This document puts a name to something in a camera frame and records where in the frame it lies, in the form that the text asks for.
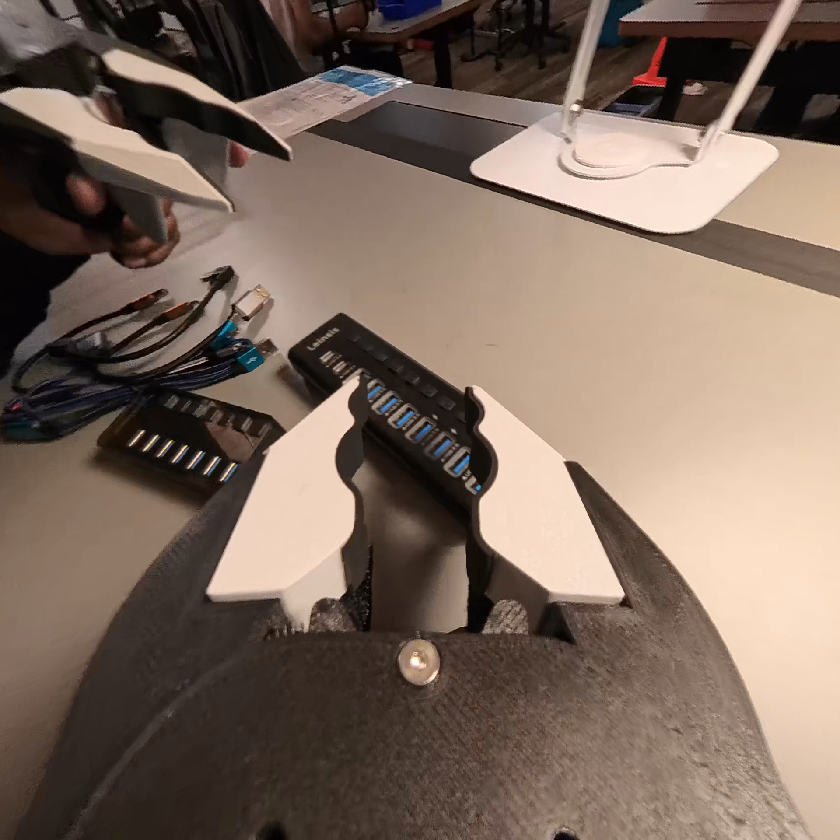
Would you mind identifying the black cable orange plug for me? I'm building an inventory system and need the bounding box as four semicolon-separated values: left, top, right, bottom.
46;299;200;368
13;287;169;395

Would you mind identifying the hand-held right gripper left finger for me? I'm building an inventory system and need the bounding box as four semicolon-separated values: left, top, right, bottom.
205;376;371;632

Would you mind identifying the person's left hand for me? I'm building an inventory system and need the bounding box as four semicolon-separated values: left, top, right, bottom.
0;157;182;270

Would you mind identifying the black usb hub white lettering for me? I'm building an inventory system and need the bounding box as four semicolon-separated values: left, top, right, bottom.
287;313;501;521

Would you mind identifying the clear plastic bag with leaflet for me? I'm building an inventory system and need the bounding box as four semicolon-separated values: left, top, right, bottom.
239;66;413;140

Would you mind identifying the dark wooden table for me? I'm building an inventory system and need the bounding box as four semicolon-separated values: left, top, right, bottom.
618;0;840;122

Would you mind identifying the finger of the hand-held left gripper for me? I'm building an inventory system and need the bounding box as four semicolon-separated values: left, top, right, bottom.
97;47;294;163
0;87;236;213

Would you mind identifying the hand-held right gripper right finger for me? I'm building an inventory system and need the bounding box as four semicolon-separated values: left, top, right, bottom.
462;385;627;635

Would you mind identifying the black office chair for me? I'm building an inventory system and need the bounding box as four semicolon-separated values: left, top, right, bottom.
489;0;572;72

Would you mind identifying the orange traffic cone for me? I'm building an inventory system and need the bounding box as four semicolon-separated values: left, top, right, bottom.
633;36;668;89

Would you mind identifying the cable with silver plug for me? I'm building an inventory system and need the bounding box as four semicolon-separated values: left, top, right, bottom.
197;283;274;349

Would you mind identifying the person's left forearm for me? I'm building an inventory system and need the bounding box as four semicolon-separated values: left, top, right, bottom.
0;226;91;378

